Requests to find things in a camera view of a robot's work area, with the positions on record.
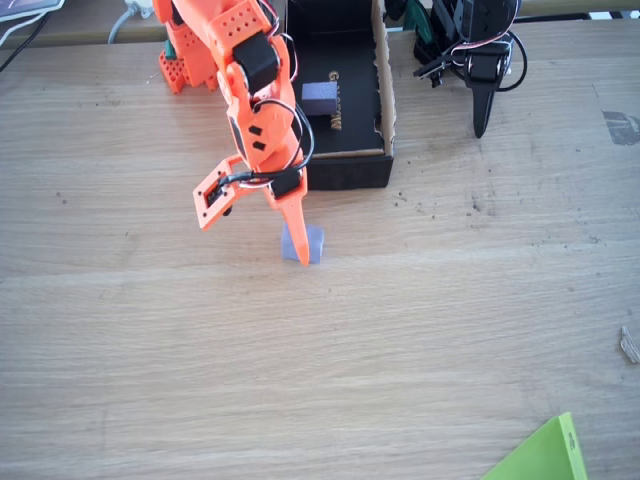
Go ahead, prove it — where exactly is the white flat device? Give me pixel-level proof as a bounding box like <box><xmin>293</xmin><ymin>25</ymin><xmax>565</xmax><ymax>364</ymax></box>
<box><xmin>0</xmin><ymin>0</ymin><xmax>66</xmax><ymax>24</ymax></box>

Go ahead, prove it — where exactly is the thin white cable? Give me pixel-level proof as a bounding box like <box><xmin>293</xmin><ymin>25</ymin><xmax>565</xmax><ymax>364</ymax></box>
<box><xmin>0</xmin><ymin>12</ymin><xmax>49</xmax><ymax>45</ymax></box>

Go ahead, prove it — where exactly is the small wood scrap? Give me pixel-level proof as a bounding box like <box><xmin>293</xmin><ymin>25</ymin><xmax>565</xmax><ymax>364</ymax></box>
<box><xmin>619</xmin><ymin>325</ymin><xmax>640</xmax><ymax>365</ymax></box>

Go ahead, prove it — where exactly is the white plug adapter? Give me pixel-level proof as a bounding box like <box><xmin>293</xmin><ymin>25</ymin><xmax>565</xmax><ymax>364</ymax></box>
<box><xmin>123</xmin><ymin>0</ymin><xmax>155</xmax><ymax>20</ymax></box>

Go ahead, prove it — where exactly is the black camera cable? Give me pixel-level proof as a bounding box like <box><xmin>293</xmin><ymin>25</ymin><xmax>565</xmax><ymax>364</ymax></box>
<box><xmin>222</xmin><ymin>99</ymin><xmax>315</xmax><ymax>190</ymax></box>

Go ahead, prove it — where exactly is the grey cable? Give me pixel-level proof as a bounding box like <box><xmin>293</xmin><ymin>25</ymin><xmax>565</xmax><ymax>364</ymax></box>
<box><xmin>108</xmin><ymin>7</ymin><xmax>136</xmax><ymax>46</ymax></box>

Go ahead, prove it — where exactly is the orange camera mount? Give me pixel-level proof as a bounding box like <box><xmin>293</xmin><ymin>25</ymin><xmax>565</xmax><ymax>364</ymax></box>
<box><xmin>193</xmin><ymin>154</ymin><xmax>251</xmax><ymax>232</ymax></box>

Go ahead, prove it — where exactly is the black looped cable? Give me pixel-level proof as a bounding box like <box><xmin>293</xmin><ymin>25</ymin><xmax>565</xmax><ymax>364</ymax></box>
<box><xmin>497</xmin><ymin>30</ymin><xmax>528</xmax><ymax>92</ymax></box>

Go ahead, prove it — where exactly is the thin black cable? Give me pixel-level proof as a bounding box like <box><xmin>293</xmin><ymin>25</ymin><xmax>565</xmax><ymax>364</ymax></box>
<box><xmin>0</xmin><ymin>14</ymin><xmax>54</xmax><ymax>74</ymax></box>

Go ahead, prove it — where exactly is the purple foam block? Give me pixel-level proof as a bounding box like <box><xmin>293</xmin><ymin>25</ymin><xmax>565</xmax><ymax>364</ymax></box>
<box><xmin>301</xmin><ymin>81</ymin><xmax>337</xmax><ymax>117</ymax></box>
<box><xmin>281</xmin><ymin>222</ymin><xmax>326</xmax><ymax>266</ymax></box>

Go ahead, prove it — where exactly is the light green paper sheet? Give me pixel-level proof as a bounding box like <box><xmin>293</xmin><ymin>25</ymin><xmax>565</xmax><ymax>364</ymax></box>
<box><xmin>480</xmin><ymin>411</ymin><xmax>589</xmax><ymax>480</ymax></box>

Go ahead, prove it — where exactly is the black cardboard box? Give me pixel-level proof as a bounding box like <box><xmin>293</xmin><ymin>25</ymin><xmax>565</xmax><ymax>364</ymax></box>
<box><xmin>285</xmin><ymin>0</ymin><xmax>396</xmax><ymax>192</ymax></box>

